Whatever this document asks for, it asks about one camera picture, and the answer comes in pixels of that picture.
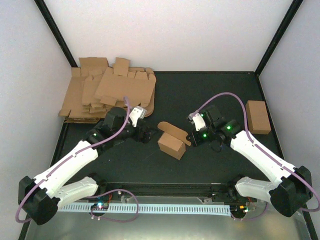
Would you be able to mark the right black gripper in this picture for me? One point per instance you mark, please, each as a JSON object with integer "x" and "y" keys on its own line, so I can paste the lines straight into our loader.
{"x": 196, "y": 139}

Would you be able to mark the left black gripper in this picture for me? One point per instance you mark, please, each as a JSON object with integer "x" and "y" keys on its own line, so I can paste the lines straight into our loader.
{"x": 145, "y": 138}

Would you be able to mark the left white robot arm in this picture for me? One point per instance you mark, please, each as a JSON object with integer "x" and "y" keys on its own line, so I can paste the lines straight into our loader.
{"x": 43, "y": 195}

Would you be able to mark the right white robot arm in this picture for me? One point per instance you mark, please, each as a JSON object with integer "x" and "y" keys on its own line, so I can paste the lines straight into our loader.
{"x": 287, "y": 188}

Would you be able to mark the folded brown cardboard box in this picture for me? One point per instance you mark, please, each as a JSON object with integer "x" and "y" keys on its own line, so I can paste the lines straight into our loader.
{"x": 257, "y": 116}

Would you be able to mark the stack of flat cardboard blanks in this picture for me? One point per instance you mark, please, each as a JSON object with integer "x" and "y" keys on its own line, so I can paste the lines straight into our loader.
{"x": 96, "y": 86}

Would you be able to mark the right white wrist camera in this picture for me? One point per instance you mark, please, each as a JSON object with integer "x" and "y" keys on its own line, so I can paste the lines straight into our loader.
{"x": 197, "y": 119}

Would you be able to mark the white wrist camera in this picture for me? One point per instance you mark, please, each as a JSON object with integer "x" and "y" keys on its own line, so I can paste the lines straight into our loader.
{"x": 197, "y": 119}
{"x": 137, "y": 113}

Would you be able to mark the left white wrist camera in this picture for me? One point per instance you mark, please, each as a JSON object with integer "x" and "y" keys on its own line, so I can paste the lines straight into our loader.
{"x": 137, "y": 113}

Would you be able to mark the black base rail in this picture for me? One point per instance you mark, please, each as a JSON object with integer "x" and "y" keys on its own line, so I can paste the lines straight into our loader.
{"x": 216, "y": 191}

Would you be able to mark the light blue slotted cable duct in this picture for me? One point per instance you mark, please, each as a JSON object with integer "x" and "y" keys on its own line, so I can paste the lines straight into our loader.
{"x": 142, "y": 208}

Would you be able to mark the metal base plate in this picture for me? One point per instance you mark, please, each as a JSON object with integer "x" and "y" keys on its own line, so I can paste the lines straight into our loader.
{"x": 270, "y": 226}

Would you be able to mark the left black frame post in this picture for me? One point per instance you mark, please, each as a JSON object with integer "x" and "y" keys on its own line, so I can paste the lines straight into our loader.
{"x": 47, "y": 16}

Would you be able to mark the black frame post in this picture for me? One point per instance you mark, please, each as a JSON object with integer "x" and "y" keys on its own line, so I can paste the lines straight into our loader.
{"x": 47, "y": 16}
{"x": 283, "y": 26}

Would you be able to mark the right black frame post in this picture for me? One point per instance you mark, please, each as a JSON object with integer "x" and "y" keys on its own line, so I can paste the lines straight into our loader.
{"x": 283, "y": 26}

